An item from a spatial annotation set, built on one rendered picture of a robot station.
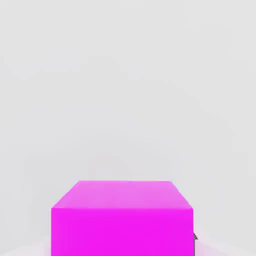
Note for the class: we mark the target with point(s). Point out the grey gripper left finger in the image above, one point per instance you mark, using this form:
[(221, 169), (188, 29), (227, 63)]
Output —
[(46, 250)]

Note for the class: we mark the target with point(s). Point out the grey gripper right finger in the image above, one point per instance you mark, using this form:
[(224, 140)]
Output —
[(198, 248)]

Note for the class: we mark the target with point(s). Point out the small magenta cube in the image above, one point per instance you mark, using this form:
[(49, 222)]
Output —
[(122, 230)]

